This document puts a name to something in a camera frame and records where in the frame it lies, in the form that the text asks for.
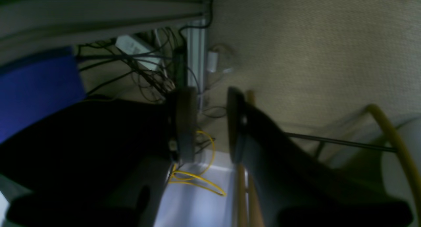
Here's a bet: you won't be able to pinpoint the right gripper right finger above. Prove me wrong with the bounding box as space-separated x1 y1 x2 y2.
227 87 414 227

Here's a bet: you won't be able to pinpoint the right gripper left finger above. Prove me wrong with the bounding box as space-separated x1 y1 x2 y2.
1 87 197 227

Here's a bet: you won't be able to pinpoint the blue box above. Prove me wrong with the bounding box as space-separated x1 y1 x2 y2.
0 47 86 142

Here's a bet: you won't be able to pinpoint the white power adapter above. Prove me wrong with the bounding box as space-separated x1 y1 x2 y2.
115 35 163 71

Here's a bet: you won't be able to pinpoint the yellow cable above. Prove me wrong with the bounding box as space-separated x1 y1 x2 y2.
168 130 227 197

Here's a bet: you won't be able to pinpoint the tangled black cables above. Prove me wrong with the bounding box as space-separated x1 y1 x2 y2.
76 0 227 155

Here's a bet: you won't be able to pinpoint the yellow hose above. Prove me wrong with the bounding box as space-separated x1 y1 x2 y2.
365 104 421 217

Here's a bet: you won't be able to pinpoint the aluminium frame post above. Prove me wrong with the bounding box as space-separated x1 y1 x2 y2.
184 28 209 100

